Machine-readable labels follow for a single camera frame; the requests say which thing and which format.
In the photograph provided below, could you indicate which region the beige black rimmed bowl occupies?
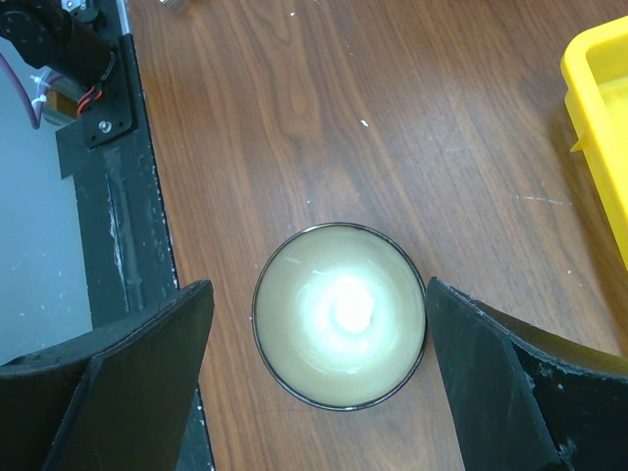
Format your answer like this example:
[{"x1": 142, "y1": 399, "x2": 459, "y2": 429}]
[{"x1": 251, "y1": 222, "x2": 428, "y2": 412}]

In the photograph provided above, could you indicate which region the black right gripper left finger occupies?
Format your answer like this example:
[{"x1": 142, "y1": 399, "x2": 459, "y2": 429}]
[{"x1": 1, "y1": 280, "x2": 214, "y2": 470}]

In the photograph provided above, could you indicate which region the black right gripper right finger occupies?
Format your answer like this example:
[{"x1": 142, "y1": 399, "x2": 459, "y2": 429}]
[{"x1": 426, "y1": 278, "x2": 627, "y2": 470}]

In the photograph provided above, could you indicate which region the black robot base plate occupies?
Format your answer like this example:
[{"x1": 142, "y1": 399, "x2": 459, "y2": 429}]
[{"x1": 0, "y1": 0, "x2": 217, "y2": 471}]

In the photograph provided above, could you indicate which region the yellow plastic tray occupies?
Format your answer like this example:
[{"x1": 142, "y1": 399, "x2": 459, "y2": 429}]
[{"x1": 560, "y1": 17, "x2": 627, "y2": 260}]

